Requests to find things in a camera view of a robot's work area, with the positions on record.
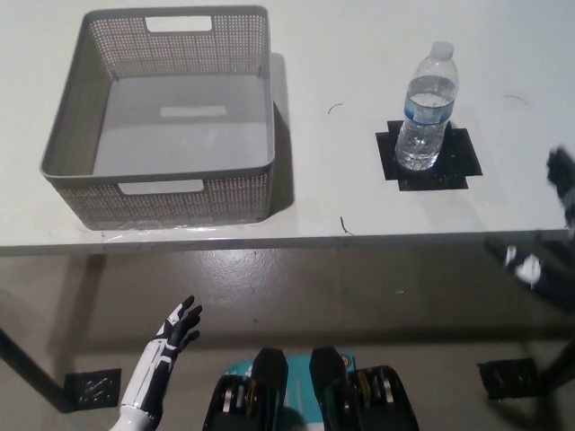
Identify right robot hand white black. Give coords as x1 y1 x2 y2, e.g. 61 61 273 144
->
484 145 575 311

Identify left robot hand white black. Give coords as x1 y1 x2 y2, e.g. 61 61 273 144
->
118 295 204 417

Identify clear plastic water bottle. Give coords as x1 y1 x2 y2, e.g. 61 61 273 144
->
394 40 460 172

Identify black tape patch on table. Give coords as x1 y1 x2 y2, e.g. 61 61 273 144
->
376 119 482 193

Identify black robot body block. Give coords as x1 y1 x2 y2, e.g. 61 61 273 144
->
200 347 289 431
310 346 420 431

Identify dark metal table leg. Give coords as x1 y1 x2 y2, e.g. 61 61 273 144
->
0 329 76 413

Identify clear tape strip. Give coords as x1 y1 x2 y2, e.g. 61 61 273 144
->
89 223 237 246

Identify black teal robot legs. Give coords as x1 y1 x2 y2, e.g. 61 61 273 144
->
223 349 358 431

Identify grey perforated plastic basket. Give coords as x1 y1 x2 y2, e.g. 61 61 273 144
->
40 4 276 231

